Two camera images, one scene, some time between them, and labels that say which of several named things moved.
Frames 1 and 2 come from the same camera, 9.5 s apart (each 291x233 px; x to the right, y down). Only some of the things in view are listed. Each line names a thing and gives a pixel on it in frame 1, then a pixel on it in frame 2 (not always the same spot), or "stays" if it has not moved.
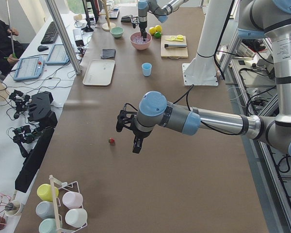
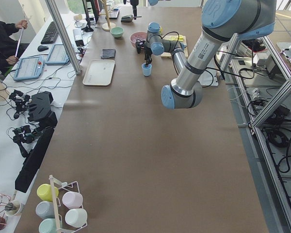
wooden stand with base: (107, 26) stays
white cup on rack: (76, 217) stays
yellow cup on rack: (44, 191) stays
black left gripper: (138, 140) -> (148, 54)
